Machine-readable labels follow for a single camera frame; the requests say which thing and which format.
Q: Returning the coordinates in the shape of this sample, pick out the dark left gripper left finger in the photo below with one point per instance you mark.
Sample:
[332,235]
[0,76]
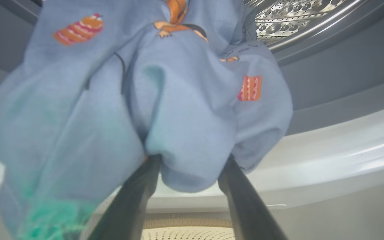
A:
[128,210]

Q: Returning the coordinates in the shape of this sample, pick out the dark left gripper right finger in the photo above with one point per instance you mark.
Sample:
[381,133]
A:
[248,213]

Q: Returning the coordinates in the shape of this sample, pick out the blue cartoon print garment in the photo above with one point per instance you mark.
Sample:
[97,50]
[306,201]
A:
[178,116]

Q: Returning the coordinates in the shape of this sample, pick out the white front-load washing machine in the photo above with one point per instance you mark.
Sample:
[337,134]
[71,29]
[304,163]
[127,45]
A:
[345,150]

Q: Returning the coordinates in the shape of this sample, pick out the perforated steel washing machine drum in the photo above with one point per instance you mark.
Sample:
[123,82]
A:
[288,20]

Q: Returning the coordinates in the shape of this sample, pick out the cream perforated laundry basket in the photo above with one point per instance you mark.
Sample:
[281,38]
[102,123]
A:
[185,234]

